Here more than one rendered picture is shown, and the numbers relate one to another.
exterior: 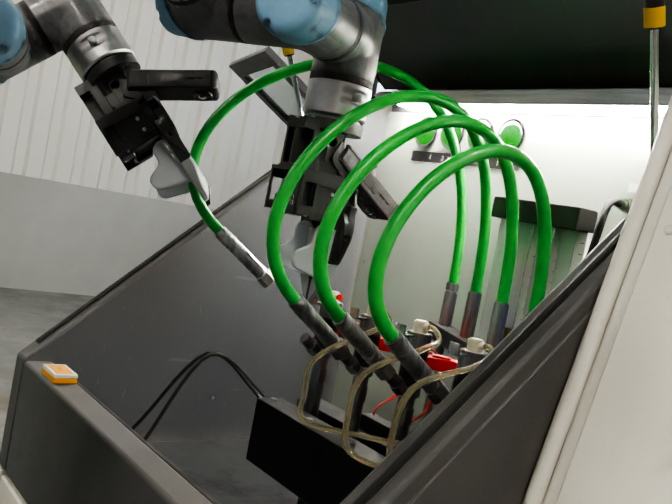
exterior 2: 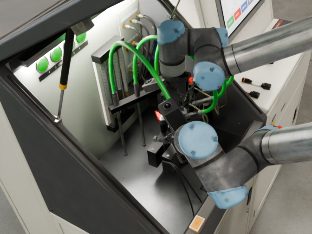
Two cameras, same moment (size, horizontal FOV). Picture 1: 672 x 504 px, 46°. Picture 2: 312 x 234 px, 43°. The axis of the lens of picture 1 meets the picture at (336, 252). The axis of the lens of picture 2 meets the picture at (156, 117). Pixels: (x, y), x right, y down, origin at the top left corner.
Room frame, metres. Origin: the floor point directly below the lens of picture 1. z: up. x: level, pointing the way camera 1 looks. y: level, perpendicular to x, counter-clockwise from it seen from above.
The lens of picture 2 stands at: (1.29, 0.92, 2.02)
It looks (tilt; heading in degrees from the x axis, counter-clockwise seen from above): 42 degrees down; 253
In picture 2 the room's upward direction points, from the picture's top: 6 degrees counter-clockwise
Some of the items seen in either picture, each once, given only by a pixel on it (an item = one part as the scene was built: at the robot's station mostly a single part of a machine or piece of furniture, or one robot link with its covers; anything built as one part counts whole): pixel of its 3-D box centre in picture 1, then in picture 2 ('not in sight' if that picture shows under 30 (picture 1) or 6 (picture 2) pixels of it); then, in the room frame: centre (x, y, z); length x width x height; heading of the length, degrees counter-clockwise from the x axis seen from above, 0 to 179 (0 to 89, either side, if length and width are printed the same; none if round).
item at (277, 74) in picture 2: not in sight; (271, 59); (0.32, -0.31, 0.97); 0.70 x 0.22 x 0.03; 37
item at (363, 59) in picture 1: (348, 37); (172, 42); (0.94, 0.03, 1.43); 0.09 x 0.08 x 0.11; 155
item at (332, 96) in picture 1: (338, 105); (172, 64); (0.94, 0.03, 1.35); 0.08 x 0.08 x 0.05
